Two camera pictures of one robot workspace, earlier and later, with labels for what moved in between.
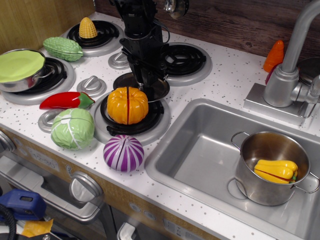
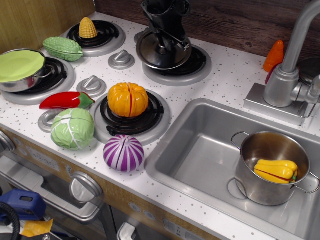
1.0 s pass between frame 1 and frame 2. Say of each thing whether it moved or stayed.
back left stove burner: stayed
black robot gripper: moved
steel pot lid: moved
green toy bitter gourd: stayed
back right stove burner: stayed
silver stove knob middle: stayed
